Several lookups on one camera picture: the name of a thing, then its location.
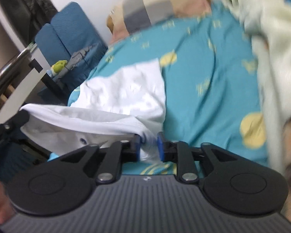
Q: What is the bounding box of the cream fleece blanket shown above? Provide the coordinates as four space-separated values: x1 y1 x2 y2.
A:
223 0 291 224

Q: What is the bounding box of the checkered patchwork pillow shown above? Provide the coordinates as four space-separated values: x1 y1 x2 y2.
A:
107 0 211 44

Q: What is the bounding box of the grey cloth on cushion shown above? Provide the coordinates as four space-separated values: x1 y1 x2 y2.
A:
61 44 97 74

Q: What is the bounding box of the yellow green plush toy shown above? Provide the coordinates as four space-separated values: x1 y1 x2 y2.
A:
47 60 68 77

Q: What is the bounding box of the teal bed sheet yellow print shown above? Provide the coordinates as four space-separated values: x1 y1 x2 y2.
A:
47 0 269 176

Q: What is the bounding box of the white t-shirt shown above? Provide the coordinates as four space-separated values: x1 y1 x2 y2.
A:
21 59 166 162

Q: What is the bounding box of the white curved bed rail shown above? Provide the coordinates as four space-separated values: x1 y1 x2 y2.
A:
0 70 51 129

